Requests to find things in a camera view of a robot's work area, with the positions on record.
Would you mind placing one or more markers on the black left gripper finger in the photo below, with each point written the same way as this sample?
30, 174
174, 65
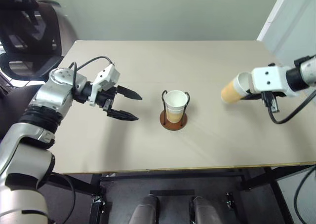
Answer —
128, 93
122, 116

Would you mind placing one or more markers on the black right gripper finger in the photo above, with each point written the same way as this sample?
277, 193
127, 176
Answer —
254, 97

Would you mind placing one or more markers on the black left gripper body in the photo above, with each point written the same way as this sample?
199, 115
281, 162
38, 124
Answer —
107, 98

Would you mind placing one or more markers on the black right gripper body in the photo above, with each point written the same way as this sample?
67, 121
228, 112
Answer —
271, 100

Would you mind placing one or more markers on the tan and white paper cup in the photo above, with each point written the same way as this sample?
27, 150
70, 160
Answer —
175, 99
175, 118
230, 93

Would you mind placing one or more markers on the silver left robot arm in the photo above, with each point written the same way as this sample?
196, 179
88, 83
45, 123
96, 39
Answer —
49, 95

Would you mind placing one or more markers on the dark grey rounded shape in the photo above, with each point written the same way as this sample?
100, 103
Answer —
206, 211
144, 211

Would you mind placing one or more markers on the black office chair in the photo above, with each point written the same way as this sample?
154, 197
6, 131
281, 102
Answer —
24, 19

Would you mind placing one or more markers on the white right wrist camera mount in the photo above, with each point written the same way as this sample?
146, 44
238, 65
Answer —
271, 81

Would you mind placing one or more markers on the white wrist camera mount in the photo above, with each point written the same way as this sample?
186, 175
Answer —
111, 74
271, 81

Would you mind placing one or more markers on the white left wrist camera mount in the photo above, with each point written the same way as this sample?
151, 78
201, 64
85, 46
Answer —
111, 74

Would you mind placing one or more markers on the black metal table frame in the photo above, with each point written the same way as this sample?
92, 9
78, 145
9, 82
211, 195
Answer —
172, 174

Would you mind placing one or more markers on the black table foot bracket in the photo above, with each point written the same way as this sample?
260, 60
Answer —
230, 199
98, 203

